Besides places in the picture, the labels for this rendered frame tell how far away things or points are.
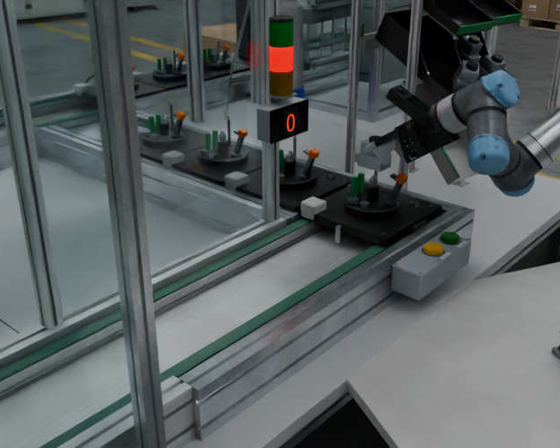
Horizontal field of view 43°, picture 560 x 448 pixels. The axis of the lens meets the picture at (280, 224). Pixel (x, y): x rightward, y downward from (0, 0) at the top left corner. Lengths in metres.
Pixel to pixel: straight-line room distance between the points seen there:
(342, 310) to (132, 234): 0.60
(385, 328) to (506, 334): 0.24
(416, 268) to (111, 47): 0.86
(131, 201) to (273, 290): 0.65
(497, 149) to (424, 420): 0.50
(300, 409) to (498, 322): 0.48
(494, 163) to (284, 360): 0.53
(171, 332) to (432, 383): 0.48
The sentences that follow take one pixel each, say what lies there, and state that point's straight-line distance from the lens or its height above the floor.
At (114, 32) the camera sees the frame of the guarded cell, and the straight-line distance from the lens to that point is 0.78.
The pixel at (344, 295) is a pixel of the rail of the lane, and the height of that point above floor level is 0.96.
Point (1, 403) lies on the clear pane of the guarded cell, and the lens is 0.86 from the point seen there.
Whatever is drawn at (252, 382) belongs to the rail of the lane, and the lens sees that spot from 1.20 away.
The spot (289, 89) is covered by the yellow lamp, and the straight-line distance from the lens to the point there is 1.48.
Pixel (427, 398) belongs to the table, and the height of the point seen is 0.86.
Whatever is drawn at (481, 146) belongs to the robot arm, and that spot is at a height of 1.22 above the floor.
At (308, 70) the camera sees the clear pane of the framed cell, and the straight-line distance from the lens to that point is 2.84.
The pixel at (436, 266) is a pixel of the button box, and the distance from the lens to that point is 1.47.
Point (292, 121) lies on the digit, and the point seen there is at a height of 1.20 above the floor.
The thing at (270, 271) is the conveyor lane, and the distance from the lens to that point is 1.49.
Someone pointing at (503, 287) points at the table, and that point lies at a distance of 1.62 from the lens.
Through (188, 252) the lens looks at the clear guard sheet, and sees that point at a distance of 1.46.
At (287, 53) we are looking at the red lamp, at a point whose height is 1.35.
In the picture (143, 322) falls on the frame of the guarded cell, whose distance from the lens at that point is 0.91.
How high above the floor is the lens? 1.65
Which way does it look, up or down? 25 degrees down
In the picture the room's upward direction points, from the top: straight up
